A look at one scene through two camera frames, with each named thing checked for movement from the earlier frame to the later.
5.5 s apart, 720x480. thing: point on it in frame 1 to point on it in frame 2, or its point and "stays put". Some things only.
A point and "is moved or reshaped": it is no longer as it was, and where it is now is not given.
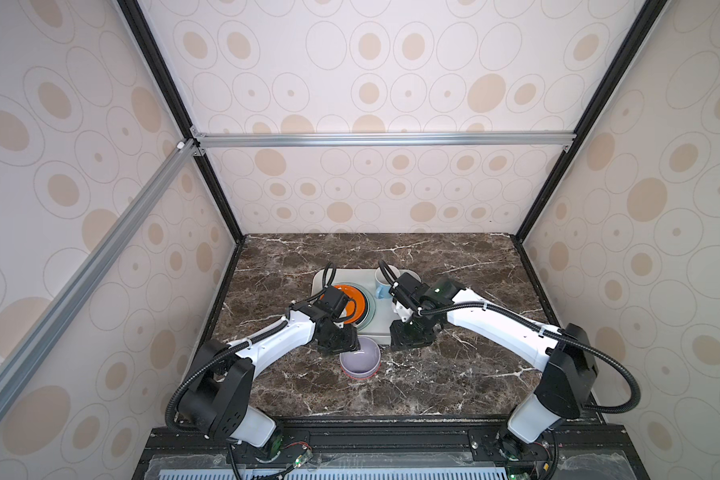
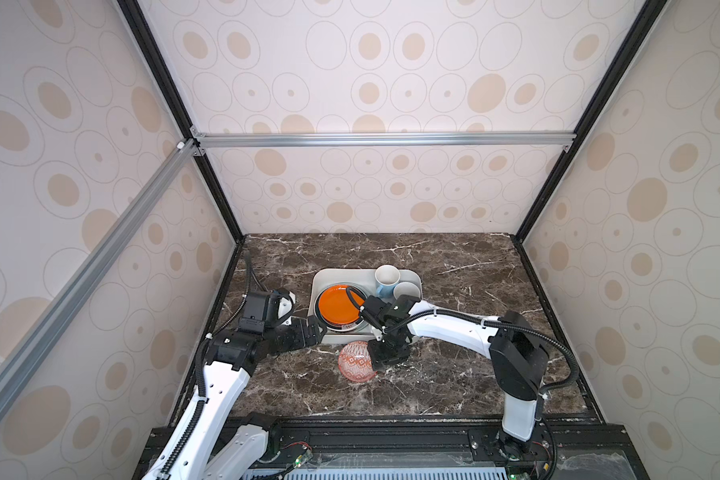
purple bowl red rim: x=361 y=364 stays put
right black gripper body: x=410 y=333 to x=383 y=352
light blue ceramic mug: x=382 y=284 stays put
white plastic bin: x=386 y=314 is moved or reshaped
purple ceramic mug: x=410 y=272 is moved or reshaped
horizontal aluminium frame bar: x=539 y=138 stays put
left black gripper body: x=338 y=340 to x=283 y=334
